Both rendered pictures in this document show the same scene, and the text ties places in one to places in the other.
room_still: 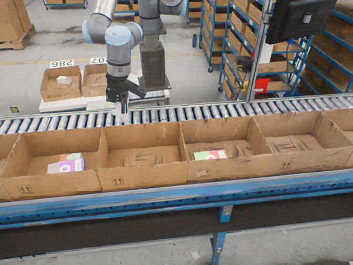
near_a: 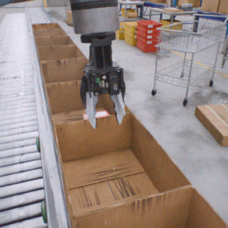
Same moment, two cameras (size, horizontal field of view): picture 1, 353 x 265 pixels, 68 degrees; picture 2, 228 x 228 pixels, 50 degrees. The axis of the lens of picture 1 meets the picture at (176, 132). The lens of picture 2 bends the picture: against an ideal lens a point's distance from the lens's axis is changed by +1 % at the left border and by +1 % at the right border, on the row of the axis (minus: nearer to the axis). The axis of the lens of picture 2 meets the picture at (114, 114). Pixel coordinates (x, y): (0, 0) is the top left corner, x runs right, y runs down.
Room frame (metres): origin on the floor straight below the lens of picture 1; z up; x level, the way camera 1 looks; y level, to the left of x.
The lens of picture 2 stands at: (1.01, 0.72, 1.48)
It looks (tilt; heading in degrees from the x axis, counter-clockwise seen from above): 29 degrees down; 259
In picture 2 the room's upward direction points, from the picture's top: straight up
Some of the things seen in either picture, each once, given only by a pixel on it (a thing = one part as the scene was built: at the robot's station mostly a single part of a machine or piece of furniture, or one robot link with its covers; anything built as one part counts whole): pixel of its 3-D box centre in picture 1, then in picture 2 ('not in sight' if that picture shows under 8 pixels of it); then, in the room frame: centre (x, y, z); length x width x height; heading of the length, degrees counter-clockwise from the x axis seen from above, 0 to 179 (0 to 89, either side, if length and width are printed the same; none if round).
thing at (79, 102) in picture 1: (106, 84); not in sight; (2.00, 0.60, 0.74); 1.00 x 0.58 x 0.03; 102
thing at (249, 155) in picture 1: (221, 149); (84, 114); (0.95, -0.23, 0.96); 0.39 x 0.29 x 0.17; 97
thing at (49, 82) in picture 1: (62, 82); not in sight; (1.91, 0.94, 0.80); 0.38 x 0.28 x 0.10; 15
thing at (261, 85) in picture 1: (257, 86); not in sight; (1.76, -0.62, 0.85); 0.16 x 0.01 x 0.13; 97
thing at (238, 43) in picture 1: (247, 39); not in sight; (2.88, -0.79, 0.79); 0.40 x 0.30 x 0.10; 8
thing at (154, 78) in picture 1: (152, 65); not in sight; (1.99, 0.19, 0.91); 0.26 x 0.26 x 0.33; 12
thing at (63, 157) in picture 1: (71, 160); not in sight; (0.93, 0.54, 0.91); 0.10 x 0.06 x 0.05; 96
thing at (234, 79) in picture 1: (241, 72); not in sight; (2.90, -0.79, 0.39); 0.40 x 0.30 x 0.10; 7
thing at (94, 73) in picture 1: (102, 79); not in sight; (1.98, 0.63, 0.80); 0.38 x 0.28 x 0.10; 11
